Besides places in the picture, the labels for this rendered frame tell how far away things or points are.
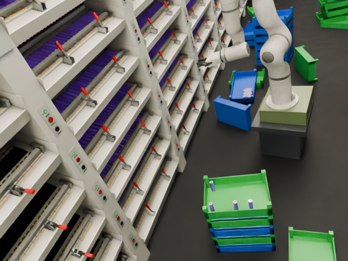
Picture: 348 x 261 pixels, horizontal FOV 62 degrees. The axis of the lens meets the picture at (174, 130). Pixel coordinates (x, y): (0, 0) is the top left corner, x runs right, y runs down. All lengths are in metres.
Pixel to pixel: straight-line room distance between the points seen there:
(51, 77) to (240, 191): 0.98
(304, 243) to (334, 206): 0.28
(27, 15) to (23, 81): 0.23
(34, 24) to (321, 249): 1.57
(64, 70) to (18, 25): 0.21
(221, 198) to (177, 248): 0.45
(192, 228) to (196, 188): 0.29
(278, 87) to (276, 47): 0.27
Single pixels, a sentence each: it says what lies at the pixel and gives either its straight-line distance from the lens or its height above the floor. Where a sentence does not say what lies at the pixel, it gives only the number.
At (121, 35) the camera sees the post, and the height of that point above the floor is 1.03.
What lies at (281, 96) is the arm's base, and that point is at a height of 0.45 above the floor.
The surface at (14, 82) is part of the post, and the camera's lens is 0.99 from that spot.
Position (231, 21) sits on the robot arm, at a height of 0.90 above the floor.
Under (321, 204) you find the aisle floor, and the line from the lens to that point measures 1.83.
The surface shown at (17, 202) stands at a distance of 1.03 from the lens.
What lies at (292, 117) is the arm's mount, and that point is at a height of 0.34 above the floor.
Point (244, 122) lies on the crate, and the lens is 2.23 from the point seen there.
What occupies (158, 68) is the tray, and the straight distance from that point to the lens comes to 1.80.
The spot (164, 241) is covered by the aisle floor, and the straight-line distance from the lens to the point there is 1.80.
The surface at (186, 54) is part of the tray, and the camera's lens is 2.28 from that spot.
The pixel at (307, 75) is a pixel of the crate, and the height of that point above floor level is 0.07.
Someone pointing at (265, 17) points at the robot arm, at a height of 0.91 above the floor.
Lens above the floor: 1.49
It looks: 38 degrees down
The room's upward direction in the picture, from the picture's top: 20 degrees counter-clockwise
